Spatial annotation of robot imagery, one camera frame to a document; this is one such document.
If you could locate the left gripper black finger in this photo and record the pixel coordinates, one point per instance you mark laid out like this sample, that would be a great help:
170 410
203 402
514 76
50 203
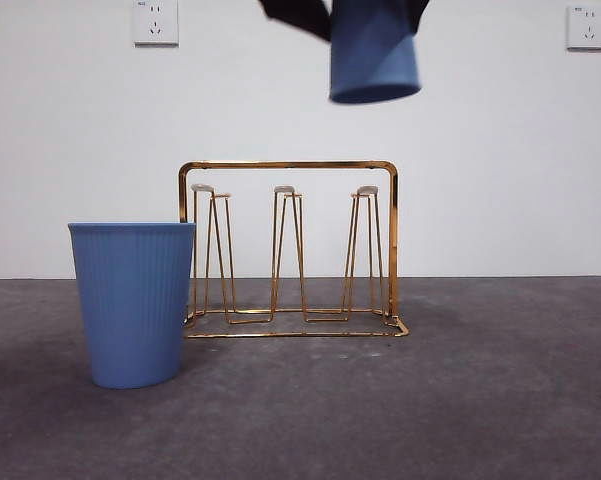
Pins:
305 15
419 10

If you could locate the blue ribbed plastic cup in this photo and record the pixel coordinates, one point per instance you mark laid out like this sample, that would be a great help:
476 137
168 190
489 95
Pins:
130 310
375 75

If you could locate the white wall socket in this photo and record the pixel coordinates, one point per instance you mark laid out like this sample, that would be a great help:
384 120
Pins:
155 22
588 27

